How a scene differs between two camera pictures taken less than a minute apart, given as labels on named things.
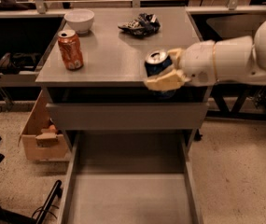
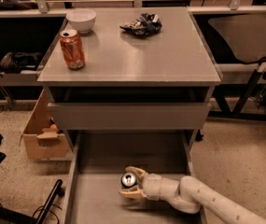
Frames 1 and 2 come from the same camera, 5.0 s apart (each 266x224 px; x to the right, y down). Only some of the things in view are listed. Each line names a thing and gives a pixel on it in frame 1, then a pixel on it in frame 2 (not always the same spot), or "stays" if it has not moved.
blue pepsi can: (155, 62) → (128, 180)
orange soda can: (71, 49) stays
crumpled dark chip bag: (145, 23) stays
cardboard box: (42, 138) stays
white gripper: (198, 61) → (152, 185)
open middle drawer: (131, 177) stays
